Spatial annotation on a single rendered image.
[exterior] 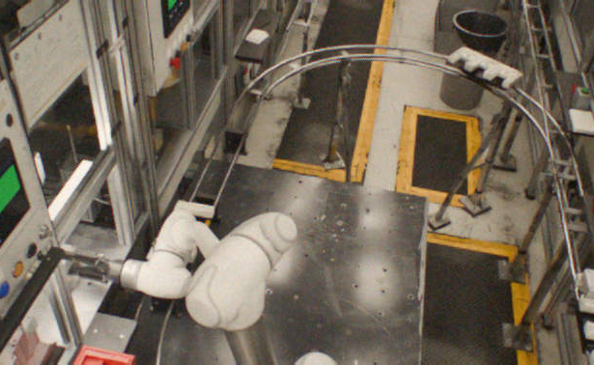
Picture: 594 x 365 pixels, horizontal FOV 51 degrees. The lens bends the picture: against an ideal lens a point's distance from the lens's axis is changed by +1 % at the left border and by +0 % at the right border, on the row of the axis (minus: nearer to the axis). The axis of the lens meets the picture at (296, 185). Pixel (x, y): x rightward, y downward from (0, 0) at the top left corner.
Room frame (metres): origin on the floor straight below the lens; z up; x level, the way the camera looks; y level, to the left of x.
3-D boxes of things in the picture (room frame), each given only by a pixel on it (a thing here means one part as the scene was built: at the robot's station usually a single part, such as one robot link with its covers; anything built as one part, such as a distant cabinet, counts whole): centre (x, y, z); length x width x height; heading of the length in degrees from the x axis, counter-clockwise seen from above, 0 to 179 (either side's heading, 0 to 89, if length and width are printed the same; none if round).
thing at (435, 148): (3.27, -0.94, 0.01); 1.00 x 0.55 x 0.01; 172
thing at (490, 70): (2.94, -0.95, 0.84); 0.37 x 0.14 x 0.10; 50
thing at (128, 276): (1.23, 0.49, 1.01); 0.09 x 0.06 x 0.09; 172
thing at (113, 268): (1.24, 0.56, 1.01); 0.09 x 0.07 x 0.08; 82
